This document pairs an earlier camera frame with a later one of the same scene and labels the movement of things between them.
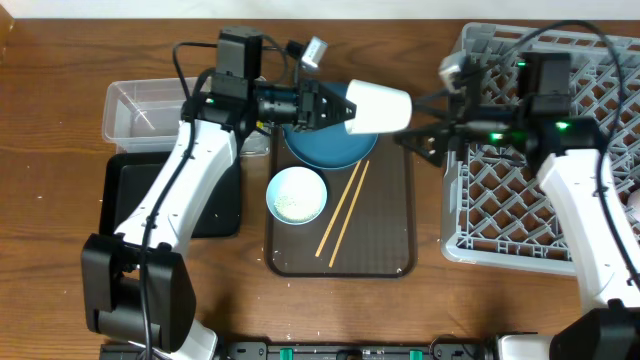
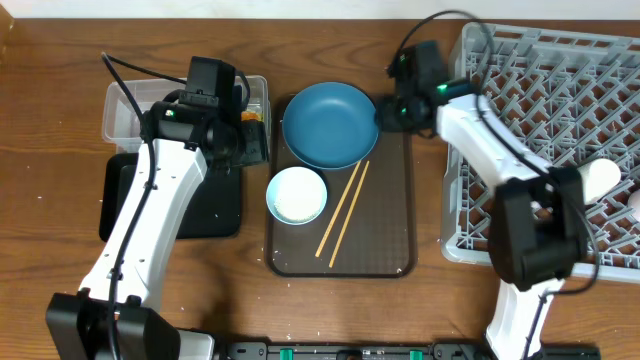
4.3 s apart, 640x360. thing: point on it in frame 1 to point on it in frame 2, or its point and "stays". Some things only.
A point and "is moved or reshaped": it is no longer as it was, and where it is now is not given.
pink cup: (634, 203) stays
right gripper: (443, 136) to (391, 116)
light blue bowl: (296, 195) stays
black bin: (128, 176) stays
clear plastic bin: (143, 116) stays
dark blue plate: (332, 147) stays
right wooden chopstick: (348, 215) stays
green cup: (378, 108) is moved or reshaped
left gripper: (308, 103) to (255, 144)
